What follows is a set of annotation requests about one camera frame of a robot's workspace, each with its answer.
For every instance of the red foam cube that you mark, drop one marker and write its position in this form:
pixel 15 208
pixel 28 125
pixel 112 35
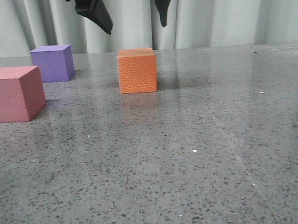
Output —
pixel 21 93

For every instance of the orange foam cube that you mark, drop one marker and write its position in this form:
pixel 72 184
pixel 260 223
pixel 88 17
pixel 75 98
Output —
pixel 137 70

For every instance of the pale green curtain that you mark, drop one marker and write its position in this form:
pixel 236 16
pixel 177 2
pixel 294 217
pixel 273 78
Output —
pixel 27 24

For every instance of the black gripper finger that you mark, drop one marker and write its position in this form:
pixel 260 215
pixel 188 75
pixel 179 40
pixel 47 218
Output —
pixel 162 7
pixel 96 11

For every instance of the purple foam cube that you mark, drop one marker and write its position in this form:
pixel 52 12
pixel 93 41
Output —
pixel 55 62

